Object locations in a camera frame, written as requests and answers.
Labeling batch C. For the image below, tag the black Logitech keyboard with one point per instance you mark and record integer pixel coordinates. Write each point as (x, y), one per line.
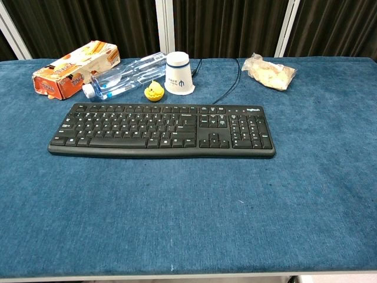
(147, 132)

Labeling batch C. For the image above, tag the blue table cloth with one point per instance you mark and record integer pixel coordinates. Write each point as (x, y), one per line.
(188, 191)

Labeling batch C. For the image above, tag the yellow chick toy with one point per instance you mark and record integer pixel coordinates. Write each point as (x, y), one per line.
(154, 92)

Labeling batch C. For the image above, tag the white paper cup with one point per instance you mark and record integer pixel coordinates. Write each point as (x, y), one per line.
(178, 75)

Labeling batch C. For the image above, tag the clear plastic water bottle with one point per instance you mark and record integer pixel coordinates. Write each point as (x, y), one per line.
(126, 78)

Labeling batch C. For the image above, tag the clear bag of snacks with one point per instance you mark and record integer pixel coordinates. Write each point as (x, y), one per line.
(269, 73)

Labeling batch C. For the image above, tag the orange biscuit box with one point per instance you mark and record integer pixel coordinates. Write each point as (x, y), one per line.
(70, 70)

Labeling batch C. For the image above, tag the dark pleated curtain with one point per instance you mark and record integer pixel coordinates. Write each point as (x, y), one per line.
(94, 23)

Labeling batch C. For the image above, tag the white frame post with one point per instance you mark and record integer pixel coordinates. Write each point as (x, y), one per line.
(287, 28)
(165, 26)
(13, 32)

